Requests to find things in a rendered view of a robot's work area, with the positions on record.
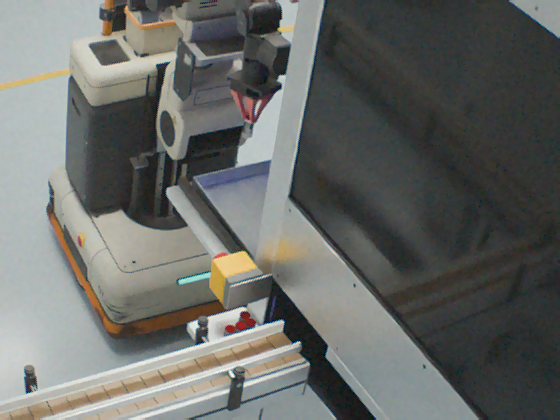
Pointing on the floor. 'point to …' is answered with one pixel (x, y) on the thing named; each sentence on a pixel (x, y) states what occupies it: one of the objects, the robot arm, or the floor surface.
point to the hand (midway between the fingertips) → (250, 117)
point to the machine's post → (287, 146)
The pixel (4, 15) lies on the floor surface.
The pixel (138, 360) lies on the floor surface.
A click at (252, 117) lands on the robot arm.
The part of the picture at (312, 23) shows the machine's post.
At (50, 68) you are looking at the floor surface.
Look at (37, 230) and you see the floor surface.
